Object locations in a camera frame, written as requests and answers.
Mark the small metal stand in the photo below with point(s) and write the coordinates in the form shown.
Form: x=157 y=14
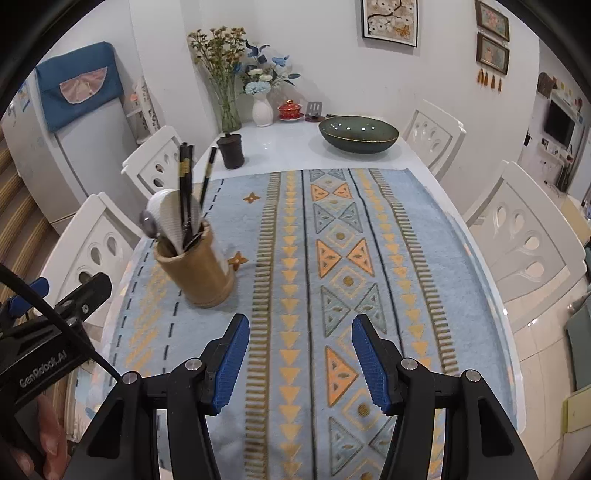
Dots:
x=315 y=110

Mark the dark brown cup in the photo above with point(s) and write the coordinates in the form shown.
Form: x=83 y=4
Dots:
x=231 y=154

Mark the person's left hand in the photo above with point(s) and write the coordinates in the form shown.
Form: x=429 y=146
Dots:
x=51 y=434

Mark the brown striped curtain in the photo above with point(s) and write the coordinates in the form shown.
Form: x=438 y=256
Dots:
x=18 y=207

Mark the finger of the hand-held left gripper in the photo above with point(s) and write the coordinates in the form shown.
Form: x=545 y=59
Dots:
x=92 y=288
x=27 y=295

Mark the bamboo utensil holder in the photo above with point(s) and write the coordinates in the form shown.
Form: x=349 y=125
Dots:
x=198 y=277

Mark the white vase with blue flowers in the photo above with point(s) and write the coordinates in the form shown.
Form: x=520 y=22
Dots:
x=262 y=113

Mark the dark green bowl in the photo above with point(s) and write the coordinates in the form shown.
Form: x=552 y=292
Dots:
x=358 y=136

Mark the glass vase with yellow flowers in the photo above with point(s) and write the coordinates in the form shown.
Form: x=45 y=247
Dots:
x=229 y=115

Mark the white refrigerator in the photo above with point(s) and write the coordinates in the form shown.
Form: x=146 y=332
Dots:
x=92 y=152

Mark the blue refrigerator cover cloth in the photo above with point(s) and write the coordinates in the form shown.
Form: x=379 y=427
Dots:
x=51 y=101

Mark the long framed butterfly picture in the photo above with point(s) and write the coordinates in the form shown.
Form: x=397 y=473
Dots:
x=390 y=23

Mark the red lidded teacup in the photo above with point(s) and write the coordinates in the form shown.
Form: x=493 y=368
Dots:
x=291 y=112

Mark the blue patterned table mat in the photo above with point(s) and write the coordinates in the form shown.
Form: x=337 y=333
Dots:
x=295 y=286

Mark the white shelf rack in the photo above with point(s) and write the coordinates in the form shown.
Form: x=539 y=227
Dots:
x=143 y=115

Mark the hanging wall tassels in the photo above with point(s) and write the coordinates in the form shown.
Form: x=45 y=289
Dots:
x=489 y=81

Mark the metal spoon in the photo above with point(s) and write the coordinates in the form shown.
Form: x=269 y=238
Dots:
x=148 y=221

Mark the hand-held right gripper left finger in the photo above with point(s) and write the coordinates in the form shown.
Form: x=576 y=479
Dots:
x=231 y=364

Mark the white dining chair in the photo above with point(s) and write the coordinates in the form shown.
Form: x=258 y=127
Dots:
x=498 y=207
x=92 y=221
x=147 y=170
x=443 y=138

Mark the teal seat cushion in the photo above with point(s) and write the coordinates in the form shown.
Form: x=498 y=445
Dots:
x=579 y=346

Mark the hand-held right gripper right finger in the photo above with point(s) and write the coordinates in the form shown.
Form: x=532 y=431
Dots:
x=369 y=364

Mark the white rice paddle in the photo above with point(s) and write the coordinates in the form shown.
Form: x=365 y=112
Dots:
x=166 y=212

